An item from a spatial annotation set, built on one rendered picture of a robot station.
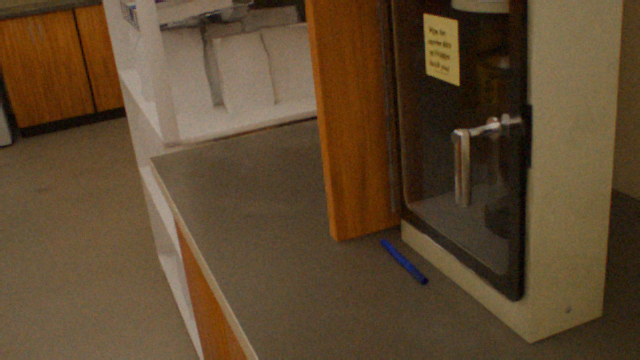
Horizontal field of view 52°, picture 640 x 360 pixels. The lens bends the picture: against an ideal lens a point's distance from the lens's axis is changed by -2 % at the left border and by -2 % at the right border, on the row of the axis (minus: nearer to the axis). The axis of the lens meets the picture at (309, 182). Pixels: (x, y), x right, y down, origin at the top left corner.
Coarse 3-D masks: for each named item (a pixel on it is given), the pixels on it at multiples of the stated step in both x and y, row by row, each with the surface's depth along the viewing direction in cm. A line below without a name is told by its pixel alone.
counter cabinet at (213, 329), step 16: (176, 224) 163; (192, 256) 147; (192, 272) 155; (192, 288) 164; (208, 288) 134; (192, 304) 173; (208, 304) 141; (208, 320) 148; (224, 320) 123; (208, 336) 156; (224, 336) 129; (208, 352) 165; (224, 352) 135; (240, 352) 114
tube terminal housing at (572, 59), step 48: (528, 0) 65; (576, 0) 66; (528, 48) 67; (576, 48) 68; (528, 96) 69; (576, 96) 70; (576, 144) 72; (528, 192) 73; (576, 192) 74; (528, 240) 75; (576, 240) 77; (480, 288) 87; (528, 288) 77; (576, 288) 79; (528, 336) 79
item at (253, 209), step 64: (192, 192) 135; (256, 192) 132; (320, 192) 128; (256, 256) 108; (320, 256) 105; (384, 256) 103; (256, 320) 91; (320, 320) 89; (384, 320) 87; (448, 320) 86
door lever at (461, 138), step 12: (492, 120) 73; (456, 132) 72; (468, 132) 72; (480, 132) 72; (492, 132) 73; (456, 144) 72; (468, 144) 72; (456, 156) 73; (468, 156) 73; (456, 168) 74; (468, 168) 73; (456, 180) 74; (468, 180) 74; (456, 192) 75; (468, 192) 74; (456, 204) 76; (468, 204) 75
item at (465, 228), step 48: (432, 0) 80; (480, 0) 70; (480, 48) 73; (432, 96) 85; (480, 96) 75; (432, 144) 88; (480, 144) 77; (432, 192) 91; (480, 192) 80; (432, 240) 95; (480, 240) 82
